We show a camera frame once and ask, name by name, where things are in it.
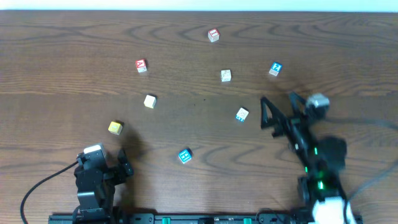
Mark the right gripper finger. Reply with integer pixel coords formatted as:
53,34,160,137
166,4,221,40
289,92,307,116
261,96,285,129

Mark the blue number 2 block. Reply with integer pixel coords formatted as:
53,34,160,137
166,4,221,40
269,62,282,77

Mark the red letter I block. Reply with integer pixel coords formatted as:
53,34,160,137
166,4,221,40
208,29,220,42

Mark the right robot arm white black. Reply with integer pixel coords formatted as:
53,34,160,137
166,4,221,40
261,92,347,207

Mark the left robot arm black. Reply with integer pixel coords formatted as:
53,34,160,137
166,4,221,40
73,149,134,223

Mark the white block blue edge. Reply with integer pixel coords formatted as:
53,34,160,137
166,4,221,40
236,108,249,122

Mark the yellow block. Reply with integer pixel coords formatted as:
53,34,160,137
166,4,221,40
108,121,123,135

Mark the blue letter H block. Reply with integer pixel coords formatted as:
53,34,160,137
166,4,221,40
178,149,192,164

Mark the white picture block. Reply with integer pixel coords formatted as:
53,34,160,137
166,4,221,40
220,70,231,82

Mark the cream plain block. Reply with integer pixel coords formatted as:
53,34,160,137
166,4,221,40
144,95,157,109

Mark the red letter A block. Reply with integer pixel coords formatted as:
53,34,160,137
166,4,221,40
135,59,147,73

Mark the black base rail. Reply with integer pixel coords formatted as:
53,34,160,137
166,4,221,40
48,212,364,224

